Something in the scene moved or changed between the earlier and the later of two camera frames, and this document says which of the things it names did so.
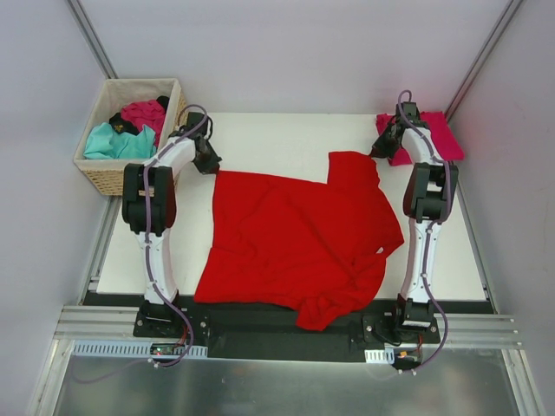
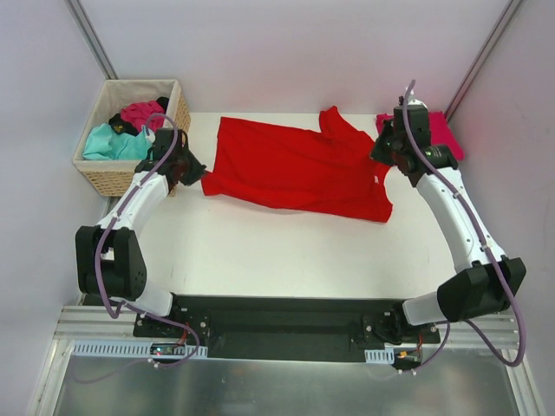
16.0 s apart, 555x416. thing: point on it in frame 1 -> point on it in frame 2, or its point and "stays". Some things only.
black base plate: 239,332 stays
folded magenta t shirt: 446,144 stays
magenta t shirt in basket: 149,113 stays
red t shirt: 315,250 -> 327,165
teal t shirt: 102,142 stays
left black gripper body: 209,161 -> 189,170
